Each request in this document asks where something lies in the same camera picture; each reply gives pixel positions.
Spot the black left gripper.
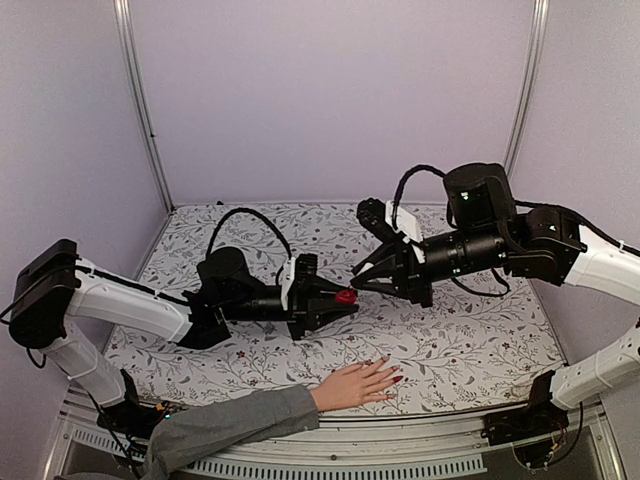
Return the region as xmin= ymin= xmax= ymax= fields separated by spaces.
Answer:
xmin=221 ymin=275 xmax=360 ymax=341

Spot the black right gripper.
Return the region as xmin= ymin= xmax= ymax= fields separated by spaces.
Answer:
xmin=349 ymin=226 xmax=508 ymax=310

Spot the red nail polish bottle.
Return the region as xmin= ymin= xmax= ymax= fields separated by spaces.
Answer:
xmin=334 ymin=288 xmax=358 ymax=305

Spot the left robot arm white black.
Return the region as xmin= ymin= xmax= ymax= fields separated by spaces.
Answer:
xmin=7 ymin=239 xmax=358 ymax=434

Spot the grey sleeved forearm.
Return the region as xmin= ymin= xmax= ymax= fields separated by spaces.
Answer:
xmin=143 ymin=385 xmax=319 ymax=479

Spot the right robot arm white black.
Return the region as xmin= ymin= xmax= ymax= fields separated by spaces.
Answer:
xmin=351 ymin=163 xmax=639 ymax=307

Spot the mannequin hand with nails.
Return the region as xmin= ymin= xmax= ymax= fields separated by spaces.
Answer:
xmin=310 ymin=357 xmax=403 ymax=413

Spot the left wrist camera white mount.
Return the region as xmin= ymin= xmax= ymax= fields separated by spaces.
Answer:
xmin=280 ymin=254 xmax=318 ymax=312

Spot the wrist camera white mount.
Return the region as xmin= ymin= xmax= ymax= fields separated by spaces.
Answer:
xmin=356 ymin=198 xmax=426 ymax=264
xmin=280 ymin=254 xmax=318 ymax=312

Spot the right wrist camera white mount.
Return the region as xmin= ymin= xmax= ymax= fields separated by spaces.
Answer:
xmin=356 ymin=198 xmax=426 ymax=264

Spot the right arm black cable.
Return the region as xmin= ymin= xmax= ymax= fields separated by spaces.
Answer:
xmin=392 ymin=163 xmax=449 ymax=211

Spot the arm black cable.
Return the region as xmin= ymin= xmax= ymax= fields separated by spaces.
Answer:
xmin=207 ymin=206 xmax=294 ymax=264
xmin=392 ymin=163 xmax=449 ymax=211

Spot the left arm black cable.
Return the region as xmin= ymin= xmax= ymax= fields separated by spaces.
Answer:
xmin=207 ymin=206 xmax=294 ymax=264

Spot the aluminium front rail frame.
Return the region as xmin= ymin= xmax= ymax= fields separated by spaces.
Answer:
xmin=44 ymin=384 xmax=626 ymax=480

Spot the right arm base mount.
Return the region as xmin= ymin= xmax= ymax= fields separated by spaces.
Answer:
xmin=481 ymin=371 xmax=584 ymax=471

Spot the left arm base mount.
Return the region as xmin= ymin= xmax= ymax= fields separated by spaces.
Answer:
xmin=97 ymin=369 xmax=177 ymax=440

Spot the aluminium corner post right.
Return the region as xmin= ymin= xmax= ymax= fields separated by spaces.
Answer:
xmin=504 ymin=0 xmax=550 ymax=178

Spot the aluminium corner post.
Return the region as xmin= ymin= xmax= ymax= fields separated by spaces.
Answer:
xmin=113 ymin=0 xmax=175 ymax=214
xmin=504 ymin=0 xmax=550 ymax=178

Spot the aluminium corner post left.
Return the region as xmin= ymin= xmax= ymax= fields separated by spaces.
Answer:
xmin=113 ymin=0 xmax=175 ymax=214

